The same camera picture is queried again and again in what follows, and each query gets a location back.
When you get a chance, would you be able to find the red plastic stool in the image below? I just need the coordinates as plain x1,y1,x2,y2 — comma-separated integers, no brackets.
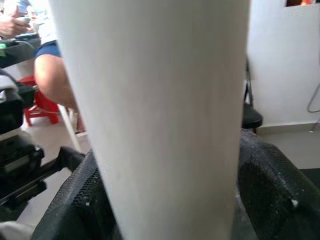
17,74,61,126

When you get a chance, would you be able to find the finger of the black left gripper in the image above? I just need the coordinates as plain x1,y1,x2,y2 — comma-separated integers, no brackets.
41,146,86,181

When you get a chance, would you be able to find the white plastic chair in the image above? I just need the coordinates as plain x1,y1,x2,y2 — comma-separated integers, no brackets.
57,103,88,152

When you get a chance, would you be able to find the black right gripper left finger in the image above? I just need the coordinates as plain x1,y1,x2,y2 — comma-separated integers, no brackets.
31,148,121,240

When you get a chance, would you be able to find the black bag with green patch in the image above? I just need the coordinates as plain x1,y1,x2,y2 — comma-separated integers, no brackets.
0,39,42,68

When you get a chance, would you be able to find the white plastic table leg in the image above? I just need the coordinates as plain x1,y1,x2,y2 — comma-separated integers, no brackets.
47,0,252,240

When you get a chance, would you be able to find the person in blue shorts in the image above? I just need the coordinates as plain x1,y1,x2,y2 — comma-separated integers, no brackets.
0,0,87,133

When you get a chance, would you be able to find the black folding chair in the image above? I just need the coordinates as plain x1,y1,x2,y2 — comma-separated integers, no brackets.
241,57,264,133

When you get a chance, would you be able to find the black wall power cable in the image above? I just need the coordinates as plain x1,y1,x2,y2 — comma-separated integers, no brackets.
306,82,320,133

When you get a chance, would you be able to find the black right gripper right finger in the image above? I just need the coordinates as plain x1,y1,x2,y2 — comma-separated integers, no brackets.
236,128,320,240

